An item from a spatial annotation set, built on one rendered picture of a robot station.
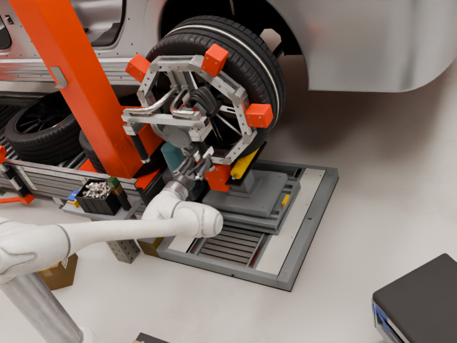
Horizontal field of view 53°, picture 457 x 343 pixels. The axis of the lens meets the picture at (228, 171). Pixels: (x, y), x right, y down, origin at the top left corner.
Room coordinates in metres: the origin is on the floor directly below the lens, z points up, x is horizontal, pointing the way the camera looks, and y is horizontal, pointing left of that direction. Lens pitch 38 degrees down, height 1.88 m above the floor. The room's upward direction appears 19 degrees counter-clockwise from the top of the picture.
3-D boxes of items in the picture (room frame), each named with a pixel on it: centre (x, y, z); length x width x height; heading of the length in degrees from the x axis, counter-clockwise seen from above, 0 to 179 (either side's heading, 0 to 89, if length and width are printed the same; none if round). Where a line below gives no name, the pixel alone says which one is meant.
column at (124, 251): (1.93, 0.72, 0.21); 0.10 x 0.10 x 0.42; 51
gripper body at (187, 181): (1.37, 0.17, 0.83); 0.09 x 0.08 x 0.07; 141
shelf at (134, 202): (1.91, 0.69, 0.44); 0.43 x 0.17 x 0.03; 51
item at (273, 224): (1.92, -0.05, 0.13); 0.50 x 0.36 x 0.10; 51
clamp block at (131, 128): (1.73, 0.31, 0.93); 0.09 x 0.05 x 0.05; 141
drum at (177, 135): (1.73, 0.10, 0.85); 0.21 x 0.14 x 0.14; 141
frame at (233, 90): (1.78, 0.05, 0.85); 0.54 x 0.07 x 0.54; 51
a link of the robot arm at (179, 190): (1.31, 0.21, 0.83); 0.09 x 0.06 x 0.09; 51
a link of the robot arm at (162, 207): (1.22, 0.27, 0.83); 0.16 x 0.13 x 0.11; 141
